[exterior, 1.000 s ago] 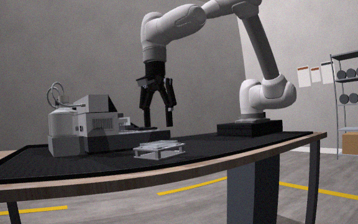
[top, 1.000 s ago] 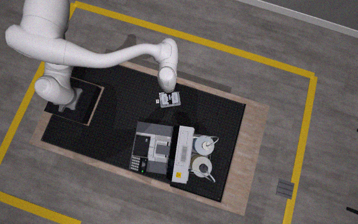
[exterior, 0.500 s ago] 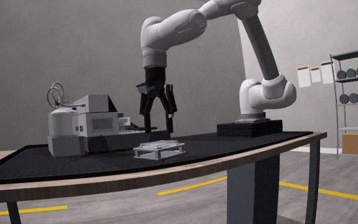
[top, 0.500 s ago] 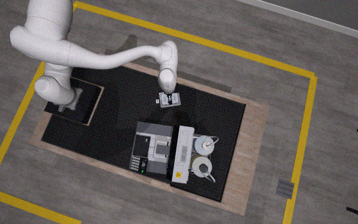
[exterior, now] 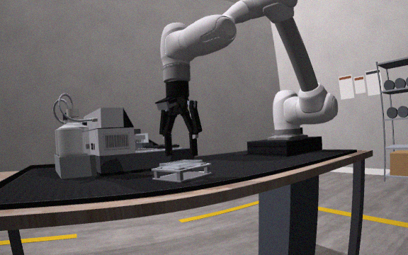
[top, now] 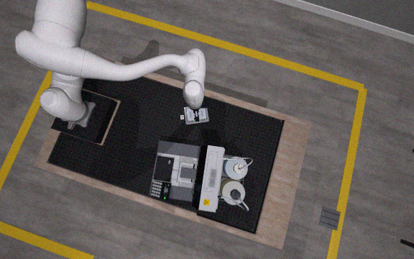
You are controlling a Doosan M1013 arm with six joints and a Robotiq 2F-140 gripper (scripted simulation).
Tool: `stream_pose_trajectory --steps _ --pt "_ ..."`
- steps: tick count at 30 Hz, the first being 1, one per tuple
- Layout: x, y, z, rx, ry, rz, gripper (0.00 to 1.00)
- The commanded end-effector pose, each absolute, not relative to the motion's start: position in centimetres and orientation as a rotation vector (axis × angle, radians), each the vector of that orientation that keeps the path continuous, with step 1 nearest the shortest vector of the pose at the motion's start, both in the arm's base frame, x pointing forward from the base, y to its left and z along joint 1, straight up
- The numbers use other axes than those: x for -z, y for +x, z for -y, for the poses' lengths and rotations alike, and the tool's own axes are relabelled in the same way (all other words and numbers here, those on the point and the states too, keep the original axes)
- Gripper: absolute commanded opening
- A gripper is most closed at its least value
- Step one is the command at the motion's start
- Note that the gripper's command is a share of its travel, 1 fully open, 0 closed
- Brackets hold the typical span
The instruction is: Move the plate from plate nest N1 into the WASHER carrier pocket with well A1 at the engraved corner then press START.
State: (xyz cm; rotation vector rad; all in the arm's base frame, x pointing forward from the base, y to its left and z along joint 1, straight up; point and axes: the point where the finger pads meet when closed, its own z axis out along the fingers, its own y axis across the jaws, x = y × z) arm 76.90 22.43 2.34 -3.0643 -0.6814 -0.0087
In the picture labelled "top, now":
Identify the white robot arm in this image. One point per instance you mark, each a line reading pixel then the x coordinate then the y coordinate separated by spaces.
pixel 54 44

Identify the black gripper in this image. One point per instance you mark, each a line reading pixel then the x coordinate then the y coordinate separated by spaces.
pixel 196 111

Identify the white plastic bottle with cap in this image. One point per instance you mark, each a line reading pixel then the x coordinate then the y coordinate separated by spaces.
pixel 230 166

